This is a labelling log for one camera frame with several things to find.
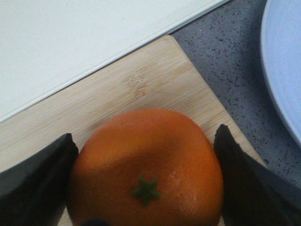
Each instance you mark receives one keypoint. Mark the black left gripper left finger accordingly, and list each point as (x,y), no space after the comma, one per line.
(33,192)

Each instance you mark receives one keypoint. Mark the wooden cutting board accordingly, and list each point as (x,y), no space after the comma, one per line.
(157,76)

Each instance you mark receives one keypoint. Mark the orange fruit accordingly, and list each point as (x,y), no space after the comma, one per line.
(147,168)

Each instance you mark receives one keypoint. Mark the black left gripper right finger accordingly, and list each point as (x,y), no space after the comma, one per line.
(253,195)

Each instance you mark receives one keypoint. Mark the light blue plate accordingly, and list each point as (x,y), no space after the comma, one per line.
(281,60)

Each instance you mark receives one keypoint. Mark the cream white tray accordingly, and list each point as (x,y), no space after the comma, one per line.
(47,45)

